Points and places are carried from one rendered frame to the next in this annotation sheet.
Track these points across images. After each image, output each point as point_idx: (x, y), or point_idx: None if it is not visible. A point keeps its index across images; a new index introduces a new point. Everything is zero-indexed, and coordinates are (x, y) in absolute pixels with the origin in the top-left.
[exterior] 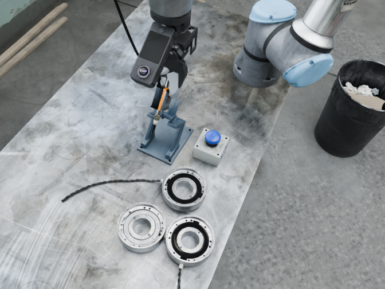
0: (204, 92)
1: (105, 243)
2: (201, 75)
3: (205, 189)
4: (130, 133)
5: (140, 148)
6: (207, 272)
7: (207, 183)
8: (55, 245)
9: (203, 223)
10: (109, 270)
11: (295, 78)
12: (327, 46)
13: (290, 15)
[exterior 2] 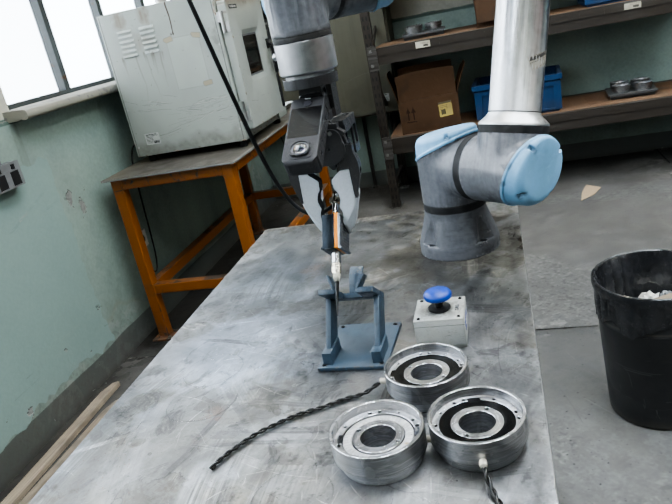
0: (394, 287)
1: (318, 495)
2: (379, 274)
3: (463, 359)
4: (297, 359)
5: (323, 367)
6: (538, 466)
7: None
8: None
9: (487, 396)
10: None
11: (520, 179)
12: (540, 122)
13: (470, 126)
